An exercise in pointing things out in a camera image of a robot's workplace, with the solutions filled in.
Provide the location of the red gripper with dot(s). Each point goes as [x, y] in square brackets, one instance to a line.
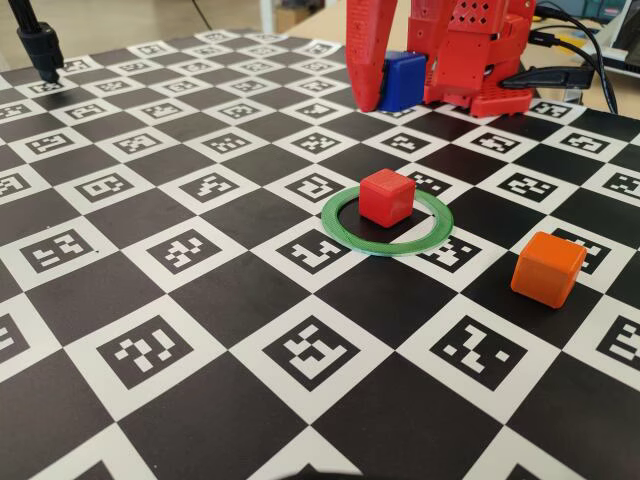
[364, 60]

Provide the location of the blue cube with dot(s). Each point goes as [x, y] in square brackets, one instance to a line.
[402, 82]

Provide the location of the red cube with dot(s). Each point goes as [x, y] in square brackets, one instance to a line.
[387, 197]

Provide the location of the red robot arm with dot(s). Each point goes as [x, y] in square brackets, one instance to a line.
[465, 45]

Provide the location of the orange cube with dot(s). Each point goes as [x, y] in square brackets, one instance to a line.
[547, 270]

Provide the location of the cardboard box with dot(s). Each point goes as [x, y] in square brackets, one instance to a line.
[292, 17]

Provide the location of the grey laptop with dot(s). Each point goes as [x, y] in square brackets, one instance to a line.
[627, 30]

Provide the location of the checkerboard marker mat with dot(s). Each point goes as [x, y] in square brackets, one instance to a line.
[200, 300]

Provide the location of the black tripod leg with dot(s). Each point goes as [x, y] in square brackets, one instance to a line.
[42, 47]

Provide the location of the white post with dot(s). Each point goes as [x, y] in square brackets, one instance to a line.
[267, 15]

